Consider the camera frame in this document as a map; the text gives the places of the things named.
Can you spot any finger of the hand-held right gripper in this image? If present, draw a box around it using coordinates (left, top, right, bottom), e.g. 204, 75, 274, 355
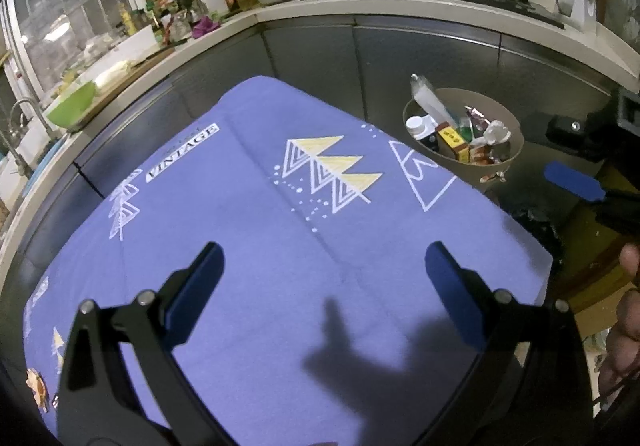
546, 115, 621, 162
545, 163, 640, 239

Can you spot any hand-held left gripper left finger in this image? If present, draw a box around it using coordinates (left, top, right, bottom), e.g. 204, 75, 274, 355
54, 241, 236, 446

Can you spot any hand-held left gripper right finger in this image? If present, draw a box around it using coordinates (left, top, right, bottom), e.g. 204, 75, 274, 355
415, 241, 593, 446

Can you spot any beige trash bin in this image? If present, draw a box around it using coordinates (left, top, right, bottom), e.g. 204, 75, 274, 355
402, 87, 525, 193

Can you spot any white tissue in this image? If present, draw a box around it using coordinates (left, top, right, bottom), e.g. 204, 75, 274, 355
481, 120, 512, 146

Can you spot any white brown snack packet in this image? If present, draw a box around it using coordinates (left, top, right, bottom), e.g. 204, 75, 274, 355
470, 143, 506, 164

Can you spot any yellow red small box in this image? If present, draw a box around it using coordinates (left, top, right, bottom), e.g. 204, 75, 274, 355
436, 123, 472, 162

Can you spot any dark blue drink carton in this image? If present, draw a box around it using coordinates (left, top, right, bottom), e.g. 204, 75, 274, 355
405, 115, 441, 153

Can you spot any clear green-label water bottle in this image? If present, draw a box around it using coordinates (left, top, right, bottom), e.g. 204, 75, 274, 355
410, 74, 458, 128

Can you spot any person's right hand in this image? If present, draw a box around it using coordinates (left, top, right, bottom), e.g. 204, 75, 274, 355
597, 243, 640, 407

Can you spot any black plastic bag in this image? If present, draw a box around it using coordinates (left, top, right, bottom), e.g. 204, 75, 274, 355
510, 209, 563, 252

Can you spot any blue patterned tablecloth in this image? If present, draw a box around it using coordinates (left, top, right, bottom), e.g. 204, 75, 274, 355
22, 75, 555, 446

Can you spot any grey kitchen counter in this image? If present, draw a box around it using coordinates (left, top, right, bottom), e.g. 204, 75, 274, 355
0, 0, 640, 277

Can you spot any green bowl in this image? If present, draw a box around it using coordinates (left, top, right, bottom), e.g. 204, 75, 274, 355
45, 80, 98, 129

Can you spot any white rectangular box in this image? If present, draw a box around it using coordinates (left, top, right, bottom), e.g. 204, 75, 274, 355
90, 26, 156, 72

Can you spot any chrome faucet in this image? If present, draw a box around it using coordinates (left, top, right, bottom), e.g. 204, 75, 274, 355
0, 99, 56, 177

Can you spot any purple plastic bag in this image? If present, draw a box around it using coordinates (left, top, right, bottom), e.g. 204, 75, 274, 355
192, 16, 221, 40

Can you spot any row of sauce bottles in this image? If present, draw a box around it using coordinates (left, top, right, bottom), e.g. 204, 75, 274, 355
120, 0, 193, 44

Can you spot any barred window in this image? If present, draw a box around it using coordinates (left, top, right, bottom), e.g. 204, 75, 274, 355
0, 0, 136, 92

